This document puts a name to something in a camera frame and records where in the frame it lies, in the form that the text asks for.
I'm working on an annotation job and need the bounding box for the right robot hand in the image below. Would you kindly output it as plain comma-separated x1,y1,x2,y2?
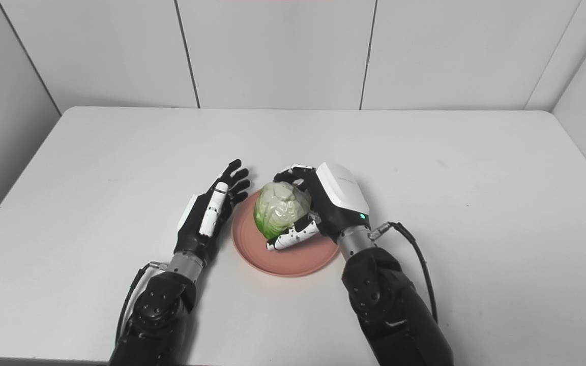
266,162,371,252

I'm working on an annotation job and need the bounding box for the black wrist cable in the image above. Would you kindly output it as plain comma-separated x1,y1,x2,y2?
115,261,169,347
368,222,439,324

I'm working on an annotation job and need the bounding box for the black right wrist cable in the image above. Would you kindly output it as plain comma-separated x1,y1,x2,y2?
368,222,439,324

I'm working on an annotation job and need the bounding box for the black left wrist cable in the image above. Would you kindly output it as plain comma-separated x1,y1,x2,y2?
115,261,169,347

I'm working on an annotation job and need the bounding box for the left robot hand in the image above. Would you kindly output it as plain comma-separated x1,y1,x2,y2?
173,159,251,265

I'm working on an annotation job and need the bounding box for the green white cabbage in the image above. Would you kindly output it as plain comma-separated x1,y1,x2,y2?
253,181,312,240

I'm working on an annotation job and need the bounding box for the pink round plate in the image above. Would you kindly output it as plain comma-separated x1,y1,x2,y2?
231,191,341,278

